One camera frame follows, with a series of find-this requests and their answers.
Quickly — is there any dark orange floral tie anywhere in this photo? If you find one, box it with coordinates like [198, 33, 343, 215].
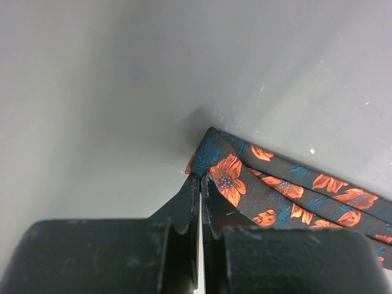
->
[186, 128, 391, 269]

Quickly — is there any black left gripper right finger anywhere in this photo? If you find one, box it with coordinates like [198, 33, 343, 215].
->
[200, 175, 254, 293]

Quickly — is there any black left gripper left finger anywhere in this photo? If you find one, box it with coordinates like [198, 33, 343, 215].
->
[148, 174, 200, 293]

